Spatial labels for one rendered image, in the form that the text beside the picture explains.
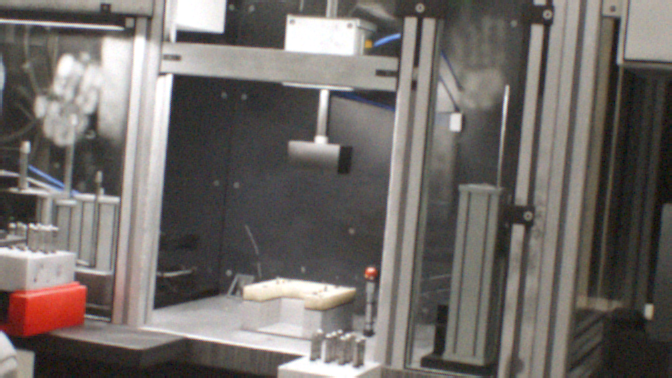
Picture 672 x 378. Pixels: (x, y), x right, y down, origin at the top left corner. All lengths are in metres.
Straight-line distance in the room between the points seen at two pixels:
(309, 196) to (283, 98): 0.18
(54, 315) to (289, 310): 0.39
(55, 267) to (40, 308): 0.08
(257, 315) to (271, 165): 0.41
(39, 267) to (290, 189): 0.60
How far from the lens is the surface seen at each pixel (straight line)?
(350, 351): 1.69
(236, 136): 2.31
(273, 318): 2.00
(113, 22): 1.88
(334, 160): 1.97
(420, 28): 1.76
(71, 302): 1.89
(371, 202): 2.22
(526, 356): 1.72
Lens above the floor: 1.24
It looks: 3 degrees down
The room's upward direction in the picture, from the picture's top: 5 degrees clockwise
